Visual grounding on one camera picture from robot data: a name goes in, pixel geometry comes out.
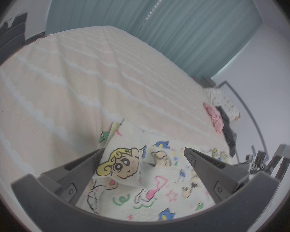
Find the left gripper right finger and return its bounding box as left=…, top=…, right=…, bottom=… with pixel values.
left=184, top=147, right=250, bottom=205

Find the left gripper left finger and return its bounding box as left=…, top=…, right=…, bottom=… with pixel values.
left=40, top=148, right=105, bottom=205

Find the white printed pyjama top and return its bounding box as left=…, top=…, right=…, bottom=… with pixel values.
left=75, top=119, right=237, bottom=222

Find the pile of clothes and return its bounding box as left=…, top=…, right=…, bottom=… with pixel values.
left=216, top=106, right=238, bottom=158

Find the bed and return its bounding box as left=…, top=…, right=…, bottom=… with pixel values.
left=0, top=26, right=265, bottom=217

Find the pink garment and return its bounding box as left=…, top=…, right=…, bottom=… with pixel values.
left=203, top=102, right=224, bottom=133

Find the white printed pillow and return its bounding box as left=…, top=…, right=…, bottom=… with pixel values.
left=209, top=88, right=241, bottom=121

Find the grey bedside table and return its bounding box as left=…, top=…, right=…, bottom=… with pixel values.
left=192, top=75, right=215, bottom=87

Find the dark grey ribbed chair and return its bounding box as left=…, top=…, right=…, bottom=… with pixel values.
left=0, top=12, right=28, bottom=65

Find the blue-green curtain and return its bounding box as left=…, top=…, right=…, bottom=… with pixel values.
left=46, top=0, right=265, bottom=78

